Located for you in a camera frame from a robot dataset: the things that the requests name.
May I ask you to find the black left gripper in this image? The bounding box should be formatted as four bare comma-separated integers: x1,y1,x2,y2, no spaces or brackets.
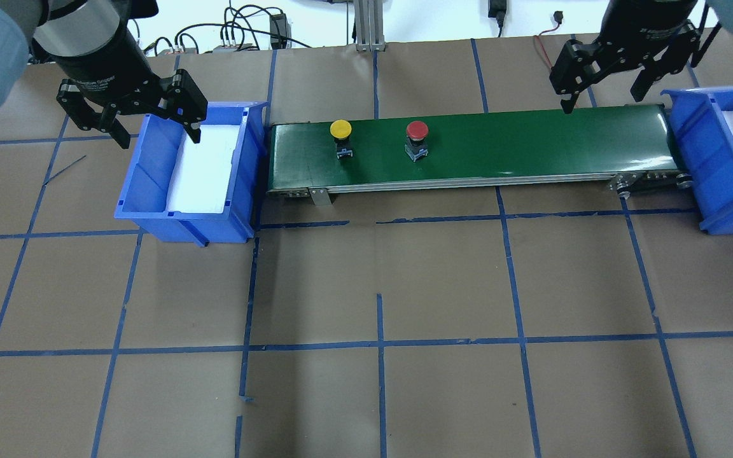
53,25,207,149

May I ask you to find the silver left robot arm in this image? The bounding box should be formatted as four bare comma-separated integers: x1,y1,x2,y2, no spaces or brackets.
0,1,207,148

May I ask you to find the red push button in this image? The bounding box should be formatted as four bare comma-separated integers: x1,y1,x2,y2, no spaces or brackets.
405,120,429,162

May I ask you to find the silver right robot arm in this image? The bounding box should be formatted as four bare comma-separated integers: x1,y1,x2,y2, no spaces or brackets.
549,1,733,114

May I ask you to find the aluminium frame post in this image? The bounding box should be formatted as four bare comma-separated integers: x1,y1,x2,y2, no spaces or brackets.
352,0,386,52

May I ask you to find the red thin wire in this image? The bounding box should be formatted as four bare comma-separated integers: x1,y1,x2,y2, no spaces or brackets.
533,11,564,71

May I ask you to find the blue bin left side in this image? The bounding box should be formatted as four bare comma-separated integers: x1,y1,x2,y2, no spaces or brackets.
114,101,267,246

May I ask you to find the black power adapter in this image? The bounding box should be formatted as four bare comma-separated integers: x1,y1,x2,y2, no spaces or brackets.
269,13,291,49

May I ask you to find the green conveyor belt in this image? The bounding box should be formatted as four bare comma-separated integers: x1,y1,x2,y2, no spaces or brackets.
267,105,693,197

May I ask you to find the blue bin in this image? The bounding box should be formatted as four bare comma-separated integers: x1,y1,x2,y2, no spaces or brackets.
114,101,267,246
667,86,733,235

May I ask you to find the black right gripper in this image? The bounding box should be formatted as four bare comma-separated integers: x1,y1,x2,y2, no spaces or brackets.
549,1,701,114

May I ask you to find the blue bin right side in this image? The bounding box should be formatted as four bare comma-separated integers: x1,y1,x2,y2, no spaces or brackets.
667,86,733,235

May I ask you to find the yellow push button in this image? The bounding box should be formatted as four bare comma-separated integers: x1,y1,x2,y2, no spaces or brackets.
330,119,354,160

